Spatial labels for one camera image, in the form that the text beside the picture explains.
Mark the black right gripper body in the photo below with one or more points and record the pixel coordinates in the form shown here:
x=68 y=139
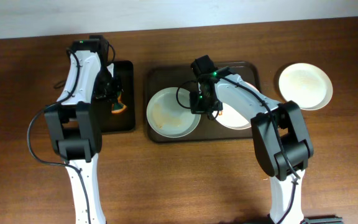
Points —
x=212 y=111

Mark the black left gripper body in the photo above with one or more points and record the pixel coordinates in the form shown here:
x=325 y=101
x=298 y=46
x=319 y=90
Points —
x=114 y=94

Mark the black rectangular water tray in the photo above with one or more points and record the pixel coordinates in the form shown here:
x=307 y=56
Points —
x=123 y=122

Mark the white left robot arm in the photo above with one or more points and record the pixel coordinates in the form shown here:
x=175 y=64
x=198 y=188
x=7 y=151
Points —
x=73 y=124

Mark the dark brown serving tray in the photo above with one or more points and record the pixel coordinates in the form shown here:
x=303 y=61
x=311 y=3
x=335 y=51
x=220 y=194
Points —
x=207 y=130

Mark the pale green plate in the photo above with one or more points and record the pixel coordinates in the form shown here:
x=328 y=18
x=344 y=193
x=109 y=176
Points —
x=165 y=115

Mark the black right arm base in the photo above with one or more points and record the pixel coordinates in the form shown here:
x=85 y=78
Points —
x=322 y=220

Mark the cream white plate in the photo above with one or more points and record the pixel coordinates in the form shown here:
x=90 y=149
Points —
x=307 y=85

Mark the green and orange sponge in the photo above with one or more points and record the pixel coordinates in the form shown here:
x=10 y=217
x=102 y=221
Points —
x=118 y=107

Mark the pinkish white plate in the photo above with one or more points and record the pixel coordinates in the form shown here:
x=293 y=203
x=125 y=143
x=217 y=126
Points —
x=233 y=119

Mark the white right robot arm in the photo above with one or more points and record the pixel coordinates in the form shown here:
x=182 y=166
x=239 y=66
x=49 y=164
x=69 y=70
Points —
x=282 y=143

